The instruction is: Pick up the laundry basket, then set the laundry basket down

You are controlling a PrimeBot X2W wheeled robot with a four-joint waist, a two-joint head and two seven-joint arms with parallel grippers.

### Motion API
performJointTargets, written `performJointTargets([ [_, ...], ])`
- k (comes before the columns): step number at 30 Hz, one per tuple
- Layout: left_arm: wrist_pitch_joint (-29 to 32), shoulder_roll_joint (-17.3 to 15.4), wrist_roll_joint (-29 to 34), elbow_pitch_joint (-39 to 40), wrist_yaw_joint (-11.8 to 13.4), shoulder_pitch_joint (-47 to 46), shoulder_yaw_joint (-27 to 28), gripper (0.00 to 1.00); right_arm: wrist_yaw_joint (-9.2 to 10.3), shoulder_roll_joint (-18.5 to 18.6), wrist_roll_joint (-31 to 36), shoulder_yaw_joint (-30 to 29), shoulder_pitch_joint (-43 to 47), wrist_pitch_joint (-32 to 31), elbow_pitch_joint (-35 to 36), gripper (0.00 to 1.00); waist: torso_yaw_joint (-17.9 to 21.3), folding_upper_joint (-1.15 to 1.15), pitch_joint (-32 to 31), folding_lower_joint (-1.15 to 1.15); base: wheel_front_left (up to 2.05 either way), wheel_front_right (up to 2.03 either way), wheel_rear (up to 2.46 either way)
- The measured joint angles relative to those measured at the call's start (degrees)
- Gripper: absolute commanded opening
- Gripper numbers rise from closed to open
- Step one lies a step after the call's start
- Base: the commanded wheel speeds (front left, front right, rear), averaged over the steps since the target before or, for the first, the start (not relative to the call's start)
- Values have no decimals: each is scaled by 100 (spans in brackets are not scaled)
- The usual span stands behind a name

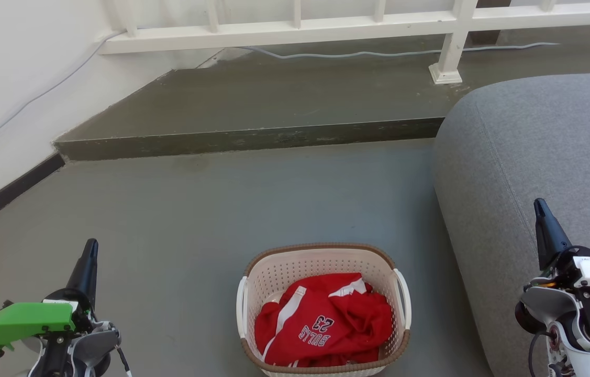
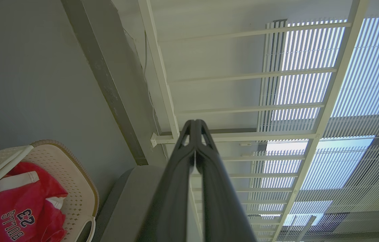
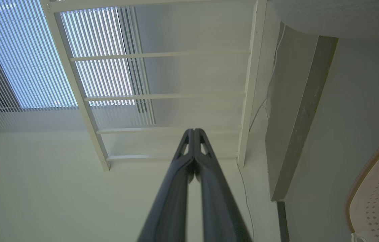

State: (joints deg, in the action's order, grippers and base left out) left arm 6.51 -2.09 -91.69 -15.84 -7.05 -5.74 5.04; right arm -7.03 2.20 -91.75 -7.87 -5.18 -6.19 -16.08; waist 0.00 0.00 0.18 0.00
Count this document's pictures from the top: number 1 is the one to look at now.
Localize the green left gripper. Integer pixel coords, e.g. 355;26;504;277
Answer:
0;238;99;358

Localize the white plastic laundry basket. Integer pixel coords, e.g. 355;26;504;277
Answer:
236;242;412;377

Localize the grey fabric sofa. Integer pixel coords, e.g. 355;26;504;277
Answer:
433;71;590;377

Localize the black baseboard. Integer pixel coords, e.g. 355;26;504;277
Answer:
0;153;65;238

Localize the red Bulls jersey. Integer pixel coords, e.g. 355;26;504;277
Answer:
254;272;394;368

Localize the white railing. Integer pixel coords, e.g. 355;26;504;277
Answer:
98;0;590;85

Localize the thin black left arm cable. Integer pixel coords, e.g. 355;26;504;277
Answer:
116;346;133;377

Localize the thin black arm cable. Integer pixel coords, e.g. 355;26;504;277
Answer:
528;329;554;377
116;346;133;377

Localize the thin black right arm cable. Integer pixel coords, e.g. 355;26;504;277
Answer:
528;329;554;377

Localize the thin white wall cable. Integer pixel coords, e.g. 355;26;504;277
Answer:
0;30;124;158

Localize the grey floor cable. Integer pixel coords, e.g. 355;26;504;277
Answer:
237;41;560;60

